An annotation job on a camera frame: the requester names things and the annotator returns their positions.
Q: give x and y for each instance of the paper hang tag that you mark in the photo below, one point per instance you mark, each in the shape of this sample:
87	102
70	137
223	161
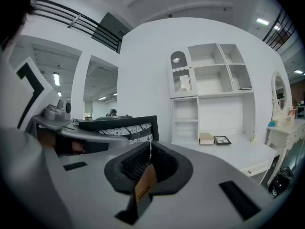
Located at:
145	185

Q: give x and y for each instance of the left gripper fisheye camera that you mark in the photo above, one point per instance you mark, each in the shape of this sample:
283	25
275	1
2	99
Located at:
64	107

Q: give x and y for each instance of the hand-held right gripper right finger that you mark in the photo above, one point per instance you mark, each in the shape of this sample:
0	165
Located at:
202	199

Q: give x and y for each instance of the person's left hand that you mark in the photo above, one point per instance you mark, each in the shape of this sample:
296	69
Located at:
47	141

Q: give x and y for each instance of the black and white patterned board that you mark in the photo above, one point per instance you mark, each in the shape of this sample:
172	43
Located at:
119	121

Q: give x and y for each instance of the teal small container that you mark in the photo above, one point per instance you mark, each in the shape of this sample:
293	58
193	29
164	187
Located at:
272	124

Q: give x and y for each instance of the white shelf desk unit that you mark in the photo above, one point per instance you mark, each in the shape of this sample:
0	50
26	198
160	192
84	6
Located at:
238	151

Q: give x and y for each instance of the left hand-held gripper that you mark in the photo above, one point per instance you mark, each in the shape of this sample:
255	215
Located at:
28	80

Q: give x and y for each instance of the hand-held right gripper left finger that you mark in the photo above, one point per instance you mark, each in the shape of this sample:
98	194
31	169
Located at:
90	190

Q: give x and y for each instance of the beige flat box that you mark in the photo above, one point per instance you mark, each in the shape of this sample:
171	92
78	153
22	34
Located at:
206	138

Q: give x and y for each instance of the dark thin book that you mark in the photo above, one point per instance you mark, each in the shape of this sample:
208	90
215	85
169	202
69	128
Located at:
245	88

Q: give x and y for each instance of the clear plastic cup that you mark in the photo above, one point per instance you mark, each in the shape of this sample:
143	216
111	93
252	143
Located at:
253	133

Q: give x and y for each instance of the white fluted glass cabinet door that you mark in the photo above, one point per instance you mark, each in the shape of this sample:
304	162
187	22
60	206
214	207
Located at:
182	80

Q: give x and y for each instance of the black floor device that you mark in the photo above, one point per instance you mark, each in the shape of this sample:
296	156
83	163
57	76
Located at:
280	182

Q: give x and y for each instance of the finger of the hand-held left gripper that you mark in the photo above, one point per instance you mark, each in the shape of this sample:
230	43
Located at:
95	141

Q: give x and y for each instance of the framed deer picture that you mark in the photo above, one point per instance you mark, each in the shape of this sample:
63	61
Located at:
222	140

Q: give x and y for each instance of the small orange item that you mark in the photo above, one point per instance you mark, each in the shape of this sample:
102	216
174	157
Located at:
291	112

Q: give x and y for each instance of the ceiling light panel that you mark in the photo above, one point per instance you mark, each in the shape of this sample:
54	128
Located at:
262	21
298	71
56	79

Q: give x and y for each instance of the black balcony railing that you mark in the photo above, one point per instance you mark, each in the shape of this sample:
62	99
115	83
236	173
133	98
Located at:
78	20
281	30

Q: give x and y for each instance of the white vanity table with mirror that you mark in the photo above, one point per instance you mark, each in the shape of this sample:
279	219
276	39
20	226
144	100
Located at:
286	132

